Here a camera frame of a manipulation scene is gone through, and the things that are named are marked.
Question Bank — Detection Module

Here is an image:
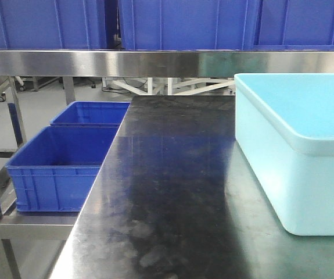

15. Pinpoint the far blue crate lower shelf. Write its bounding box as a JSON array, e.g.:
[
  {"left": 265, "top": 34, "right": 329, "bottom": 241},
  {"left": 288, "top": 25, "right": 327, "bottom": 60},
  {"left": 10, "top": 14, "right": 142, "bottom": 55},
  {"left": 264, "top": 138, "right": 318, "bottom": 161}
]
[{"left": 50, "top": 101, "right": 130, "bottom": 127}]

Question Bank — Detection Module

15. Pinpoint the blue crate shelf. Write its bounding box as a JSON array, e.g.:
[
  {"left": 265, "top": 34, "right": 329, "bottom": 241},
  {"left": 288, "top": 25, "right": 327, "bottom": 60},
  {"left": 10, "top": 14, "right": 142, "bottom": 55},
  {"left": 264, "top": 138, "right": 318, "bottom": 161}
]
[
  {"left": 50, "top": 101, "right": 130, "bottom": 127},
  {"left": 6, "top": 126, "right": 117, "bottom": 212}
]

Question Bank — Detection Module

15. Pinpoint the near blue crate lower shelf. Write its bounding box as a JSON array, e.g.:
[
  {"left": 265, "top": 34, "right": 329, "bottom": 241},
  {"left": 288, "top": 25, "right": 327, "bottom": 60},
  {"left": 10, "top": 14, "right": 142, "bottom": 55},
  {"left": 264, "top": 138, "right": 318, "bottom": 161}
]
[{"left": 6, "top": 126, "right": 117, "bottom": 212}]

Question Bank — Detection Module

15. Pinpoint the upper middle blue crate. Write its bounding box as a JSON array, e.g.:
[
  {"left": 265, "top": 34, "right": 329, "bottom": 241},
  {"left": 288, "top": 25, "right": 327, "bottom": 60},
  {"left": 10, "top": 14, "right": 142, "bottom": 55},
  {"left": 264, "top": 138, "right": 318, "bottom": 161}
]
[{"left": 118, "top": 1, "right": 260, "bottom": 51}]

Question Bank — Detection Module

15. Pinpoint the blue crate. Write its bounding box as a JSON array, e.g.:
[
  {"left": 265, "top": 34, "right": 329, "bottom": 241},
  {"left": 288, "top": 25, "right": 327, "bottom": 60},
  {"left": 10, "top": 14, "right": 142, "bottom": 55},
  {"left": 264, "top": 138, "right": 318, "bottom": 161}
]
[
  {"left": 254, "top": 1, "right": 334, "bottom": 51},
  {"left": 0, "top": 1, "right": 117, "bottom": 49},
  {"left": 118, "top": 1, "right": 260, "bottom": 51}
]

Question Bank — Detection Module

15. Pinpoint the light blue plastic tub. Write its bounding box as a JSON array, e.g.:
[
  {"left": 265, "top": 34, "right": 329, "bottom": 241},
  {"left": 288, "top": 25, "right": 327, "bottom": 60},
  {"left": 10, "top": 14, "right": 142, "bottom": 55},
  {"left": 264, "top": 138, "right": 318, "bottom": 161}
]
[{"left": 235, "top": 73, "right": 334, "bottom": 236}]

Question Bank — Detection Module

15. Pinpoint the upper right blue crate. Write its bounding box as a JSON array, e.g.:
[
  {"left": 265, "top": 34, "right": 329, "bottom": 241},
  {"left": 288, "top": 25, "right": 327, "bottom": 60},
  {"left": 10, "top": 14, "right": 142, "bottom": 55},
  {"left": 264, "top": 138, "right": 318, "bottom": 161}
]
[{"left": 254, "top": 1, "right": 334, "bottom": 51}]

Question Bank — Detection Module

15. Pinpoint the stainless steel side rack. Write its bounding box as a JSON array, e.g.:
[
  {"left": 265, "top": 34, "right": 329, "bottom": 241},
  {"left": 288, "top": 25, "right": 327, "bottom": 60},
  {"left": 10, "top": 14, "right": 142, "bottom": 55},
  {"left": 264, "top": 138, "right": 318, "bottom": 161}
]
[{"left": 0, "top": 205, "right": 77, "bottom": 278}]

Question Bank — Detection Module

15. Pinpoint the upper left blue crate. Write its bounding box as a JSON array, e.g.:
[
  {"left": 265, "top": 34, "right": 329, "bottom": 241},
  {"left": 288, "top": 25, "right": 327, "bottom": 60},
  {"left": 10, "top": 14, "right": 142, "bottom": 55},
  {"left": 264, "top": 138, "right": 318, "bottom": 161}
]
[{"left": 0, "top": 1, "right": 117, "bottom": 49}]

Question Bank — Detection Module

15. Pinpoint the white metal frame background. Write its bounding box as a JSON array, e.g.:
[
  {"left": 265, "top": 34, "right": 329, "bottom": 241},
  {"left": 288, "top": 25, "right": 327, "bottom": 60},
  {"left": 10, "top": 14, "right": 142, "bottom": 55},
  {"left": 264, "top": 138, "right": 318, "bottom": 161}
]
[{"left": 102, "top": 77, "right": 235, "bottom": 95}]

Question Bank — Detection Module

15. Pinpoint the stainless steel shelf rail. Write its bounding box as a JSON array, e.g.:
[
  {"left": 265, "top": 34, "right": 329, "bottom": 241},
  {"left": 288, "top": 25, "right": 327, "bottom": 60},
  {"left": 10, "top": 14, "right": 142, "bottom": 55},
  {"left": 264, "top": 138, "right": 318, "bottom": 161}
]
[{"left": 0, "top": 49, "right": 334, "bottom": 78}]

